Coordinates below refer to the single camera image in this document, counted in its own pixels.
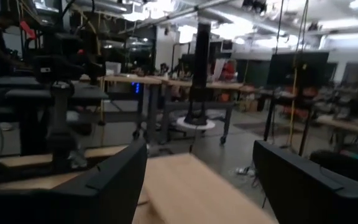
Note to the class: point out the black desk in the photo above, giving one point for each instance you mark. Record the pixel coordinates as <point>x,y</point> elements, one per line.
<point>85,93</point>

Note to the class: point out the wooden-top workbench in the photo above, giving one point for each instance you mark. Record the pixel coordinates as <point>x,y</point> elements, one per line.
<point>141,80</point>

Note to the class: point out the black monitor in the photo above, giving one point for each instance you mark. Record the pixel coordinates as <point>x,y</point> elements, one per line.
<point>297,70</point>

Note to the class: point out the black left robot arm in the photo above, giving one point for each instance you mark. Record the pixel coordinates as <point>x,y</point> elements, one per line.
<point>61,124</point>

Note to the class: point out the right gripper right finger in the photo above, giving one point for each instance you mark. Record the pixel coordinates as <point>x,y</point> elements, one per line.
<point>315,202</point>

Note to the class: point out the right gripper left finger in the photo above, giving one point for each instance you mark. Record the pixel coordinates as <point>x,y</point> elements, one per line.
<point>73,205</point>

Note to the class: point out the black column on white base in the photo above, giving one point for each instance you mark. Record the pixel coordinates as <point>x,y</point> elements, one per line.
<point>199,77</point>

